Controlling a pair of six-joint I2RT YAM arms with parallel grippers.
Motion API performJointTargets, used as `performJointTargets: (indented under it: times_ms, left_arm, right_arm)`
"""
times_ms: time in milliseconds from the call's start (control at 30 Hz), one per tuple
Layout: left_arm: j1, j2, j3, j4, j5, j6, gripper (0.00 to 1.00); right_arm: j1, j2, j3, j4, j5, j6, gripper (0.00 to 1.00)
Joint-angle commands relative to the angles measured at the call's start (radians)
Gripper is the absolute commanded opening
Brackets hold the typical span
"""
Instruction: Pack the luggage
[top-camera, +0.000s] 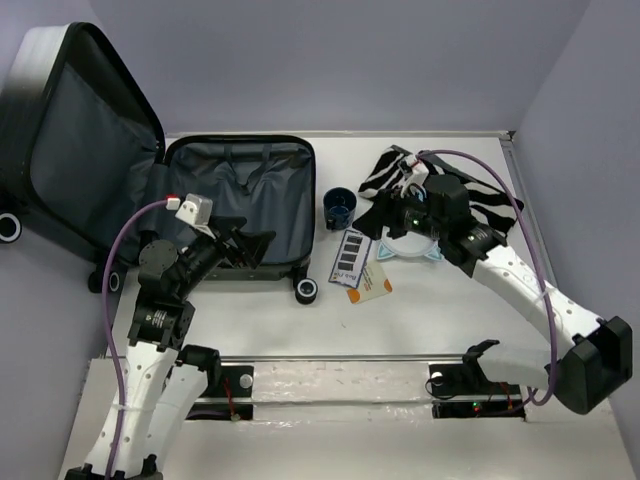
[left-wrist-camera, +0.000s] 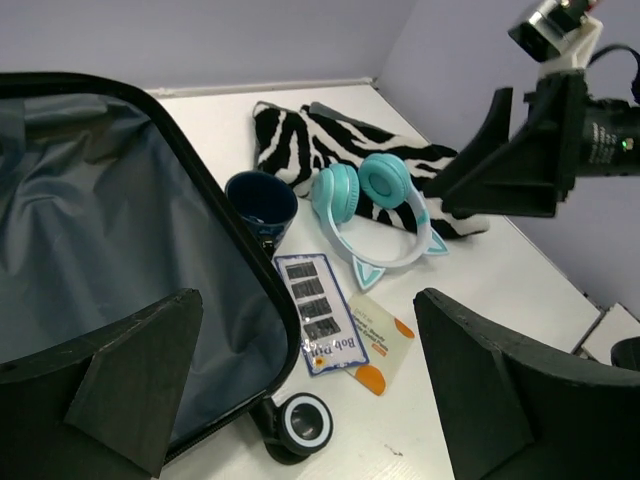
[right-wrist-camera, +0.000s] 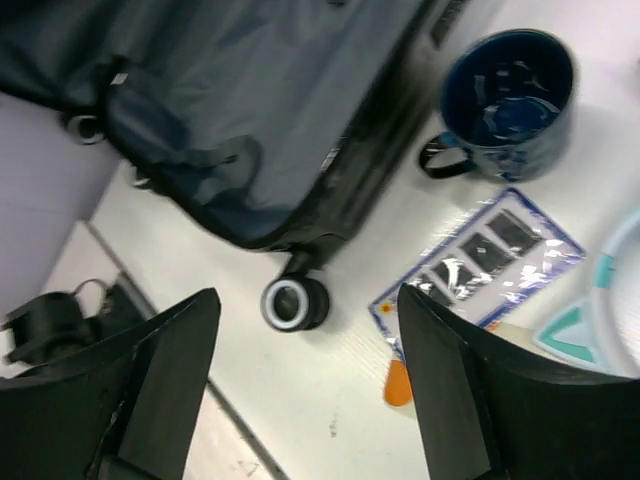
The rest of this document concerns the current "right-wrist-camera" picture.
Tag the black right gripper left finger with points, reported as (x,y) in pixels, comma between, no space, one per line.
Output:
(124,408)

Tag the small space print suitcase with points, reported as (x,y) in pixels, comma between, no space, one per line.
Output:
(276,125)

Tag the dark blue ceramic mug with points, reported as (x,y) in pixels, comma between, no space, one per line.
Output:
(507,106)

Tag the orange handled small tool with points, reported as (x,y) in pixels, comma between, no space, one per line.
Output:
(397,390)

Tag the bobby pin card pack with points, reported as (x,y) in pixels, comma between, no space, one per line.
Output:
(499,256)

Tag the teal cat ear headphones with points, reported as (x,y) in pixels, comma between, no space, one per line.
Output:
(600,331)

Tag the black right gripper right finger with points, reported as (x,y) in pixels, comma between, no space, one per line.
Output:
(489,409)

